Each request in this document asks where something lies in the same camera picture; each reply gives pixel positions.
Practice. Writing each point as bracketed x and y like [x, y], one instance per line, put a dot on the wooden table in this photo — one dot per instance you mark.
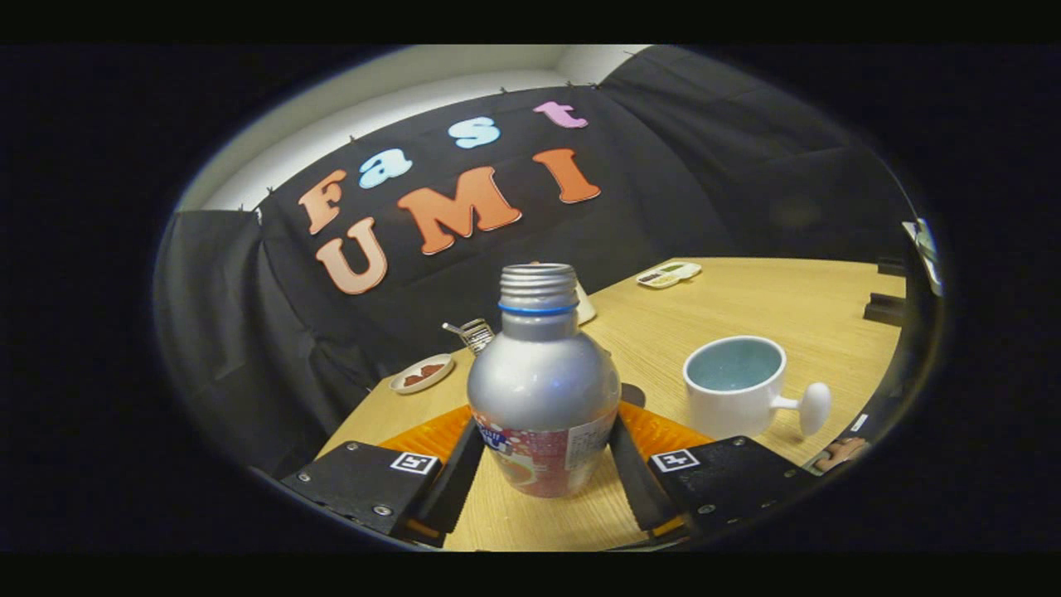
[746, 298]

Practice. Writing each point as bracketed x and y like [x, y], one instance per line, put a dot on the silver juice bottle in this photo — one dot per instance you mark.
[543, 373]

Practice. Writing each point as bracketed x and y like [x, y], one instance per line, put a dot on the white divided tray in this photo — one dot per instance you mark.
[669, 274]

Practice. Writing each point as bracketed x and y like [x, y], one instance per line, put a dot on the white toaster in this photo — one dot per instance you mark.
[585, 307]

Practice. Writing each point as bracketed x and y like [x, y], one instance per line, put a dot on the dark round coaster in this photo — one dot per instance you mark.
[634, 395]

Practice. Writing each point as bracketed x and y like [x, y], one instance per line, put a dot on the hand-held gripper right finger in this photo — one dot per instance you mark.
[634, 489]

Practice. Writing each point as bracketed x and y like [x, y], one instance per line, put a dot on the white cup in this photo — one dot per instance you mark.
[729, 410]

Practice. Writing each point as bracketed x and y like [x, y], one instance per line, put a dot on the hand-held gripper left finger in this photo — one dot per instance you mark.
[456, 489]

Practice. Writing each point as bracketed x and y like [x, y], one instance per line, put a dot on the white oval plate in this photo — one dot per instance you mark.
[439, 363]

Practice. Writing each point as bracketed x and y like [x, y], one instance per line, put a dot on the metal utensil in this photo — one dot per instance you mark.
[454, 328]

